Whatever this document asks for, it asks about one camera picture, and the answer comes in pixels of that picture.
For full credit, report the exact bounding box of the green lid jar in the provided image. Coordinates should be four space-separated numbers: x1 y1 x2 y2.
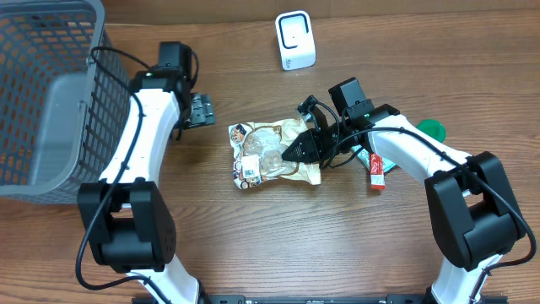
417 119 446 143

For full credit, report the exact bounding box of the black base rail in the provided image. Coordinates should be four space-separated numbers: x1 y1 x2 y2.
130 293 510 304

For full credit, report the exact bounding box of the red candy bar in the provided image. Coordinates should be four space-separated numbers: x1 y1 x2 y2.
370 154 386 190

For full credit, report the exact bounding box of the white snack bag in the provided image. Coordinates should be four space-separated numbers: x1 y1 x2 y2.
228 118 321 189

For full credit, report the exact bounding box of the grey plastic basket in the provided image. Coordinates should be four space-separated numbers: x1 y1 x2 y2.
1 0 129 204

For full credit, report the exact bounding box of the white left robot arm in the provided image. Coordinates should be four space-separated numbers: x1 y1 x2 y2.
75 41 215 303

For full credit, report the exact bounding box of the white barcode scanner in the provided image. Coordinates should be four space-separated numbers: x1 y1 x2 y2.
274 10 316 71

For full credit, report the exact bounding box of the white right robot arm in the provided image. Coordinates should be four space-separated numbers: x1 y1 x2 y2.
282 78 537 303

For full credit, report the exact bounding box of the teal wet wipes pack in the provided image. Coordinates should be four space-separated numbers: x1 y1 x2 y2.
351 145 397 173

